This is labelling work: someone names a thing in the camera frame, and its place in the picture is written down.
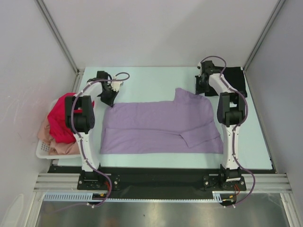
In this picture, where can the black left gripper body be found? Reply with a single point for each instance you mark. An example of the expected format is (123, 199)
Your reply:
(108, 96)

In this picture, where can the folded black t-shirt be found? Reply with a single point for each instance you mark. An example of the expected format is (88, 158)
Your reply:
(235, 77)

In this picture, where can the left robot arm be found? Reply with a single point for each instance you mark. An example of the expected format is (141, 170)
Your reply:
(88, 151)

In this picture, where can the white plastic laundry basket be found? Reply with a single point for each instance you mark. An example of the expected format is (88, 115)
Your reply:
(43, 151)

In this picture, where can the slotted grey cable duct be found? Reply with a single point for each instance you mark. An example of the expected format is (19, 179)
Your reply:
(98, 197)

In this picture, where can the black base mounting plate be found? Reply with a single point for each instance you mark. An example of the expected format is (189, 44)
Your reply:
(166, 182)

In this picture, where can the lilac t-shirt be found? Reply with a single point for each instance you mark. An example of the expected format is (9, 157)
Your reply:
(183, 125)

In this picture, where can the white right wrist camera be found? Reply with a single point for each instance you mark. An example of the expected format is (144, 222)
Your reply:
(199, 66)

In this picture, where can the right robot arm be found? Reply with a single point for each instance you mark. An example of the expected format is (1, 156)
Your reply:
(232, 110)

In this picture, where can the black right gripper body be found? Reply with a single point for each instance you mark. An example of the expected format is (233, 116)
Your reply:
(200, 85)

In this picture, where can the red t-shirt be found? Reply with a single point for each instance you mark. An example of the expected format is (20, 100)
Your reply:
(63, 121)

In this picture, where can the peach pink t-shirt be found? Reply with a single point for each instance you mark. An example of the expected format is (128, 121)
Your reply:
(54, 147)

